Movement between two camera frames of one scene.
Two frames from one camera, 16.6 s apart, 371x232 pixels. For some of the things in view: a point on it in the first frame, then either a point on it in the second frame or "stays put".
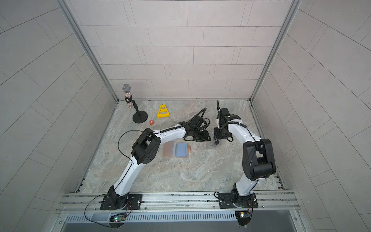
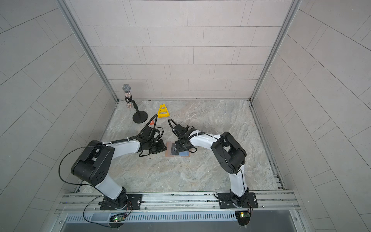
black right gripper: x=218 y=136 → x=179 y=149
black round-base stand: x=139 y=116 stays put
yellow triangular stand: x=163 y=110 stays put
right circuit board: x=243 y=217 stays put
